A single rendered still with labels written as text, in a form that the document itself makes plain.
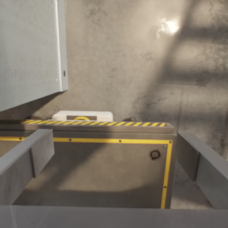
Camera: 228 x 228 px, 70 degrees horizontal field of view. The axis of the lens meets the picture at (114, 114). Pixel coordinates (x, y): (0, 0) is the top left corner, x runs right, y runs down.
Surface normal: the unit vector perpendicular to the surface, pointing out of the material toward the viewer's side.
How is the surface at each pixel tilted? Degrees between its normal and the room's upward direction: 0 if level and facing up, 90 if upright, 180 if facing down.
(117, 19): 0
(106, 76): 0
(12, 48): 90
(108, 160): 0
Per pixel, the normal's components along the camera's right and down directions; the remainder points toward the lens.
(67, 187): -0.01, 0.25
